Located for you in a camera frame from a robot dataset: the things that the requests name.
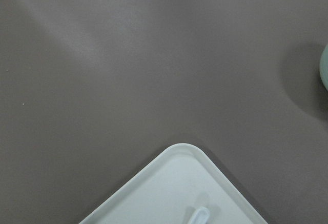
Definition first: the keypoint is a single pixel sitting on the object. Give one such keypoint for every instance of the white ceramic spoon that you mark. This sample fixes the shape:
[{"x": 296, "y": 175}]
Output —
[{"x": 200, "y": 216}]

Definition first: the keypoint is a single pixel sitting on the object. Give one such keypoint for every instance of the mint green bowl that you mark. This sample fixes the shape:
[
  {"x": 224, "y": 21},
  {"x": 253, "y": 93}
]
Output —
[{"x": 323, "y": 67}]

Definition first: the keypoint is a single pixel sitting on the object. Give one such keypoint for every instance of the cream rectangular tray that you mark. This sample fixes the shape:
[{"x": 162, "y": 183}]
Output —
[{"x": 171, "y": 187}]

